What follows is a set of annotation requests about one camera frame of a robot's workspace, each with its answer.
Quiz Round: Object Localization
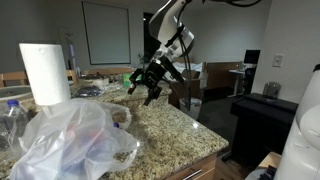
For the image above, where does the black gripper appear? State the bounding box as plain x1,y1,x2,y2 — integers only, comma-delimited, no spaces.
127,59,168,108

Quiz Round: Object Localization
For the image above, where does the dark plastic bag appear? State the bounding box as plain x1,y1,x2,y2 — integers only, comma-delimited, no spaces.
73,84,103,99

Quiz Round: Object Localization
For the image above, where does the translucent white plastic bag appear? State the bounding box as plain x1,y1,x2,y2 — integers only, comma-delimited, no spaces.
6,97,141,180

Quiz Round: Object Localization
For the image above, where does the green potted plant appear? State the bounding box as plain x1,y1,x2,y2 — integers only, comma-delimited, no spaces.
137,52,151,70

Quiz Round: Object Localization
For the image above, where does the white round container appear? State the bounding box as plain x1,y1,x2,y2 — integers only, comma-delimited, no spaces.
79,73,111,87

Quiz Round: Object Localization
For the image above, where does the white projection screen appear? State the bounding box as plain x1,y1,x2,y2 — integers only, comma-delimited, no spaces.
82,1,132,66

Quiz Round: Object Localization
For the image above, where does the white desk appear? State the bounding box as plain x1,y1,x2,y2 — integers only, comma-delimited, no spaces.
229,68,246,98

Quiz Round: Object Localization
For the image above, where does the white paper towel roll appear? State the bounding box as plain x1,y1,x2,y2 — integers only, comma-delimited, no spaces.
18,42,72,107

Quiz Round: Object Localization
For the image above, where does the wooden drawer front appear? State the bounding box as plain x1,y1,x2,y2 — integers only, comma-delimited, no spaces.
164,153,218,180

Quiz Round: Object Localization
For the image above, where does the black office chair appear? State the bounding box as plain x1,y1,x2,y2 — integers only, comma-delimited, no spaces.
241,64,257,95

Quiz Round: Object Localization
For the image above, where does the black computer monitor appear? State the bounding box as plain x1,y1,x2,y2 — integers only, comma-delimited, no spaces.
243,49,262,65

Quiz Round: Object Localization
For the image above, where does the black cabinet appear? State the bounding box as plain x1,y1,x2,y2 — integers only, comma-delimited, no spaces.
229,93,299,168

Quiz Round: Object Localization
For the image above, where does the grey rounded container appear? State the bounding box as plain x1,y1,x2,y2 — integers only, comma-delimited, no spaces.
262,81,282,100

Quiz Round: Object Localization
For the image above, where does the clear plastic bottle blue cap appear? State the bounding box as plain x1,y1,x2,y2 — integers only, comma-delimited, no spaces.
0,99,31,151

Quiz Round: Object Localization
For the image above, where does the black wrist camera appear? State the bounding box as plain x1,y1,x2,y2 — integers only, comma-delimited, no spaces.
162,57,185,85

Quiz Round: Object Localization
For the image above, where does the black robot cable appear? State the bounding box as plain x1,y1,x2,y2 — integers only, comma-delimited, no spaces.
168,0,263,112

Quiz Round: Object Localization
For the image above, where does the metal drawer handle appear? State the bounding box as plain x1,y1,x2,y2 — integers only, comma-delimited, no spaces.
181,168,204,180

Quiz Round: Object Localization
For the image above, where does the white light switch plate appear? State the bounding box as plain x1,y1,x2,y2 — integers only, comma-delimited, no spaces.
272,53,285,68

